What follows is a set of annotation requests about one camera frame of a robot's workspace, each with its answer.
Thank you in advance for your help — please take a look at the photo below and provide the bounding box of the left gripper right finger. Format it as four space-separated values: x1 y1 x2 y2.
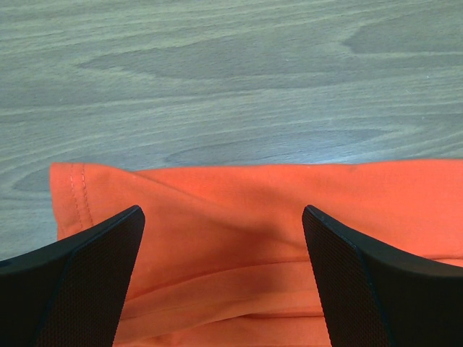
302 205 462 346

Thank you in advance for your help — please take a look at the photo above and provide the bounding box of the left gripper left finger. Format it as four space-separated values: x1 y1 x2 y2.
1 206 145 347

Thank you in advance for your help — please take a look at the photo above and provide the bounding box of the orange t shirt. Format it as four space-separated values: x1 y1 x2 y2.
50 159 462 346

